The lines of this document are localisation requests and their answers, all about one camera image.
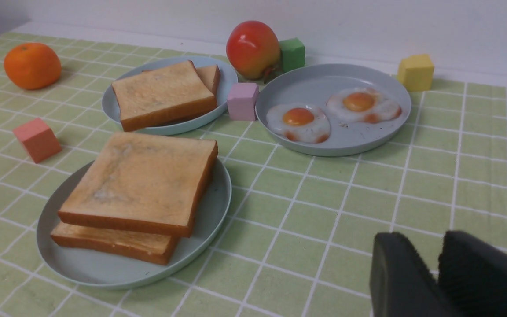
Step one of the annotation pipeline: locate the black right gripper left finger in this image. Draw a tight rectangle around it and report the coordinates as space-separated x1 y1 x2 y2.
369 232 456 317

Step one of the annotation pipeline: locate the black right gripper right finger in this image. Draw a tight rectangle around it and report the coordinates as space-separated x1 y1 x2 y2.
438 231 507 317

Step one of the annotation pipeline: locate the toast slice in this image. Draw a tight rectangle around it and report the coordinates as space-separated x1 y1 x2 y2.
58 132 219 238
50 221 180 265
111 60 220 132

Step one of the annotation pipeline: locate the right rear fried egg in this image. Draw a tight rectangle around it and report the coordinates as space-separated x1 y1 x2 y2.
326 88 402 124

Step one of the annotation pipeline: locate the fried egg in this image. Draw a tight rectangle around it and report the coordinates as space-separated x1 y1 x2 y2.
266 103 331 143
326 88 402 124

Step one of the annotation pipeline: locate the blue plate with eggs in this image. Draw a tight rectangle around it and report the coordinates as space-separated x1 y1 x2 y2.
255 63 412 157

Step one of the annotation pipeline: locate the left fried egg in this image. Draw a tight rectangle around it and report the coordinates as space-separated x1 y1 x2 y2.
266 103 331 143

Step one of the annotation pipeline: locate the yellow wooden cube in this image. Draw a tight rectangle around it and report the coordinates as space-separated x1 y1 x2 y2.
396 54 435 92

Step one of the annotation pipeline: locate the pink wooden cube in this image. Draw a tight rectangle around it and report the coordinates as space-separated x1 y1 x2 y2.
227 82 260 121

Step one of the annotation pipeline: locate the green wooden cube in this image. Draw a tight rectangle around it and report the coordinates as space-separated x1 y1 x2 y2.
279 37 306 73

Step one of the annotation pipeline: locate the blue plate with bread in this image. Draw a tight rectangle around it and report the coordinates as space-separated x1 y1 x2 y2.
101 55 238 135

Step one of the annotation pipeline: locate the red apple fruit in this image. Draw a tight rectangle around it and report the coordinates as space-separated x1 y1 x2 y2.
226 20 280 81

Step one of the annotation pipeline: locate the empty light blue plate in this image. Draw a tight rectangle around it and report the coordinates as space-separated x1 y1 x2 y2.
36 160 232 290

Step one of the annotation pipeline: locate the salmon red wooden cube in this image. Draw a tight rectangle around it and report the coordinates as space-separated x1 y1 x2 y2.
12 117 62 164

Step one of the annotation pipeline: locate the orange tangerine fruit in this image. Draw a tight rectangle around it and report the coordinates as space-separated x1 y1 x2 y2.
3 42 62 90

